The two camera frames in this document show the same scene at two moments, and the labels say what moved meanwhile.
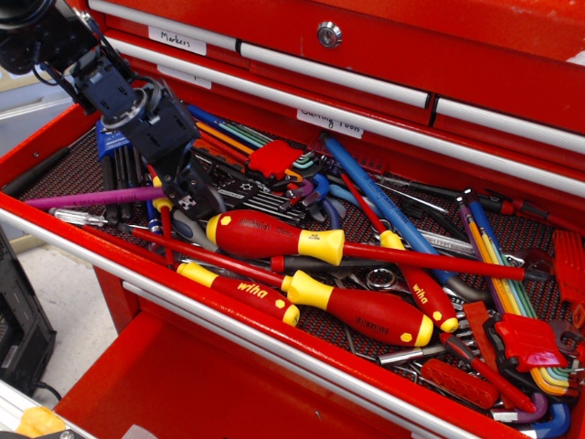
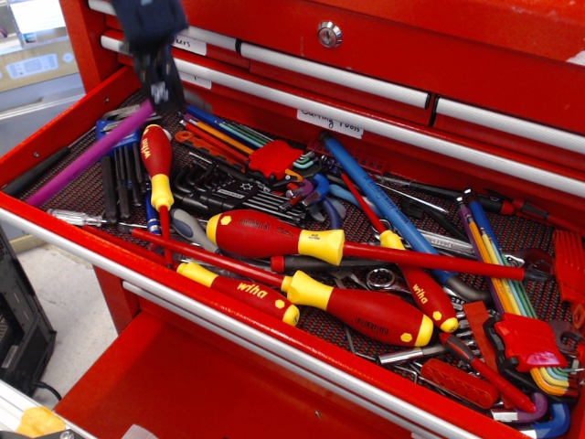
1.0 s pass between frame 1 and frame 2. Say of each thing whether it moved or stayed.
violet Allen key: moved
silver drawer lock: stayed
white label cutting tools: stayed
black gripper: moved
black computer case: stayed
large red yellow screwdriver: stayed
